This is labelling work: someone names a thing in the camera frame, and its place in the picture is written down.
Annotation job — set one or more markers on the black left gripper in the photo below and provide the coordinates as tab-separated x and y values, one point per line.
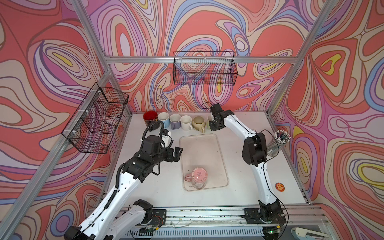
170	158

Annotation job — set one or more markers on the pen holder with pens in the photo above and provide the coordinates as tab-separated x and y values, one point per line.
280	139

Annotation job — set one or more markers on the black skull mug red inside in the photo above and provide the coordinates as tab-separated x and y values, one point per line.
149	118

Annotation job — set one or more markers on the beige plastic tray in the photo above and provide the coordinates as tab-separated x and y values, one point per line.
203	151

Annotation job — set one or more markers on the white device bottom right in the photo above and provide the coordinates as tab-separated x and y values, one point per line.
305	234

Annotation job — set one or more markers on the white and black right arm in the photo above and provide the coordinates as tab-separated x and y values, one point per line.
254	154

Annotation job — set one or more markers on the white small mug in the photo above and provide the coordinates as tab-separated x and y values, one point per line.
186	123

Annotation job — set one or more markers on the purple mug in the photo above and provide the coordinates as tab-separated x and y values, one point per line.
175	121

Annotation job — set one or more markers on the black wire basket back wall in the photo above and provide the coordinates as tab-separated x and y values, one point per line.
204	68

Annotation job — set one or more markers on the cream speckled round mug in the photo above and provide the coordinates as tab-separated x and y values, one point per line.
199	124

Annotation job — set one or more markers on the light green mug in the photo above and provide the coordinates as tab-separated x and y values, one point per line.
209	119

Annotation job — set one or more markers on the black wire basket left wall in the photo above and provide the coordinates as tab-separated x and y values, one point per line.
100	114

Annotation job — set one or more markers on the pink patterned mug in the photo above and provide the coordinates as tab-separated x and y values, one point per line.
198	178

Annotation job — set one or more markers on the black wire basket wall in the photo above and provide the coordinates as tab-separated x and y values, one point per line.
204	68
100	114

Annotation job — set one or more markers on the red round sticker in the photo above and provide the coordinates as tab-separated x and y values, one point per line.
280	187

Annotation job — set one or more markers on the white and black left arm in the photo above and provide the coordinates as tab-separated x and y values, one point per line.
103	223

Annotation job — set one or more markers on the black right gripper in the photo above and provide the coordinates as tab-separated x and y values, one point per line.
214	128

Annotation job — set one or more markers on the light blue mug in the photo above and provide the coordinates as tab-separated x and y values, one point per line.
165	118

